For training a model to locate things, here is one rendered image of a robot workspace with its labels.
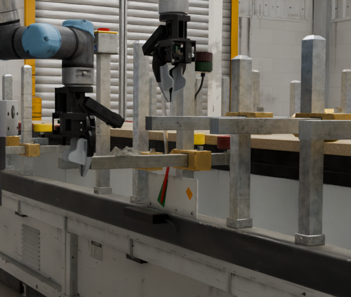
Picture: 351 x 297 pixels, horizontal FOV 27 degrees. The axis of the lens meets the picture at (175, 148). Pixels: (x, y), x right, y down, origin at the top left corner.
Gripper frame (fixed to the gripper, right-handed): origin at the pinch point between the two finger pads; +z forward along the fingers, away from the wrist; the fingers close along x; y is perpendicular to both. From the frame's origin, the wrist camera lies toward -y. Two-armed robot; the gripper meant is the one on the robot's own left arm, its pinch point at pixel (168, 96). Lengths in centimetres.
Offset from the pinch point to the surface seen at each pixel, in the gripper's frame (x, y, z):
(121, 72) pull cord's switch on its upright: 115, -260, -20
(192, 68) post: 8.7, -3.0, -7.5
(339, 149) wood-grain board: 26.7, 33.2, 12.0
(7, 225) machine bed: 31, -229, 67
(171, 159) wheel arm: 0.5, 0.8, 15.8
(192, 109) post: 8.8, -3.0, 3.2
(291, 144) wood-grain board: 26.7, 16.0, 11.5
